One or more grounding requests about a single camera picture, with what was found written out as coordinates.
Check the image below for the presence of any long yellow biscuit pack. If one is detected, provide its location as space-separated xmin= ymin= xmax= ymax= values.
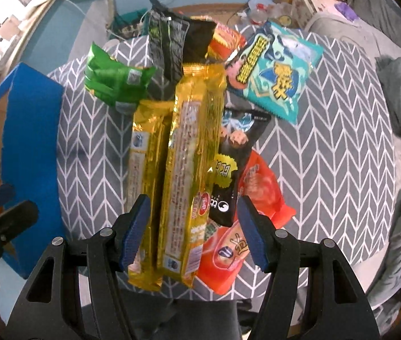
xmin=157 ymin=64 xmax=227 ymax=287

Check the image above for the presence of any blue cardboard box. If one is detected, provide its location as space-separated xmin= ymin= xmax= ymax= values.
xmin=0 ymin=63 xmax=65 ymax=279

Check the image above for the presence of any orange red snack bag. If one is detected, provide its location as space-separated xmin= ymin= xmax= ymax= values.
xmin=237 ymin=150 xmax=297 ymax=229

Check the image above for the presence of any grey chevron tablecloth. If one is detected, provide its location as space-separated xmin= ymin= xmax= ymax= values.
xmin=50 ymin=31 xmax=395 ymax=265

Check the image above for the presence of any black yellow snack bag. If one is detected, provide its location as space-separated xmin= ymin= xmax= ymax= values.
xmin=209 ymin=107 xmax=271 ymax=227

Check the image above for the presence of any teal cartoon snack bag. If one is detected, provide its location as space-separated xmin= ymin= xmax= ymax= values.
xmin=226 ymin=22 xmax=324 ymax=124

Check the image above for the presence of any teal basket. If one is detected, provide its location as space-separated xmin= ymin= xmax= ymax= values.
xmin=109 ymin=8 xmax=148 ymax=39

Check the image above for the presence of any black green snack bag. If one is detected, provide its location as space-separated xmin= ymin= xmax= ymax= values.
xmin=148 ymin=0 xmax=217 ymax=84

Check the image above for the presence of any red orange chip bag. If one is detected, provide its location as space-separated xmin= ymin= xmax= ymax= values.
xmin=207 ymin=22 xmax=247 ymax=62

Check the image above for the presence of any grey blanket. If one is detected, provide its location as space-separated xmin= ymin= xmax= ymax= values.
xmin=307 ymin=0 xmax=401 ymax=332

